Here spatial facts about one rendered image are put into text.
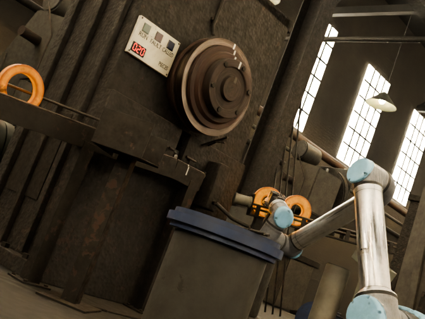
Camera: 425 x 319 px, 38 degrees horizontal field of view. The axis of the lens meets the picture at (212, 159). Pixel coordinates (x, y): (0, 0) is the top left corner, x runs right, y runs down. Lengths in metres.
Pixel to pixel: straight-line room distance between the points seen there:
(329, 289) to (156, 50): 1.36
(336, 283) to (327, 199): 8.16
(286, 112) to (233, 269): 5.94
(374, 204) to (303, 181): 8.35
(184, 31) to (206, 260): 1.73
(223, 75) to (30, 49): 4.80
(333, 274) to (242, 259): 1.49
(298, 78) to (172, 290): 6.13
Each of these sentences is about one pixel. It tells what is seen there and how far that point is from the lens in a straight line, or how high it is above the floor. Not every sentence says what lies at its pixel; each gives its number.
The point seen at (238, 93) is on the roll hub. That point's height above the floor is 1.11.
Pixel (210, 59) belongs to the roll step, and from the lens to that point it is 2.89.
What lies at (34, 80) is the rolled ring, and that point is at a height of 0.73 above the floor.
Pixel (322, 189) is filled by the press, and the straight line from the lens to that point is 10.95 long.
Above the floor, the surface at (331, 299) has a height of 0.36.
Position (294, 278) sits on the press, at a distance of 10.78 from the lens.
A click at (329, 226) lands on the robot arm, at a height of 0.65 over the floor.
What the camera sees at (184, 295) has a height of 0.23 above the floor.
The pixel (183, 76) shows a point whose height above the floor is 1.06.
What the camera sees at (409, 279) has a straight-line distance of 5.22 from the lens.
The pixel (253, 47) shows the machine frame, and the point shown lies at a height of 1.47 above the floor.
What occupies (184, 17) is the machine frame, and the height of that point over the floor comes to 1.37.
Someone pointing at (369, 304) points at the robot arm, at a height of 0.38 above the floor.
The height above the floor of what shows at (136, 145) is 0.62.
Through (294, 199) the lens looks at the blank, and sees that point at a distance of 3.18.
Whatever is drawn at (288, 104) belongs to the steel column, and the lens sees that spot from 7.39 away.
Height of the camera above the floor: 0.33
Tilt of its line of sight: 9 degrees up
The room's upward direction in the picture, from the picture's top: 21 degrees clockwise
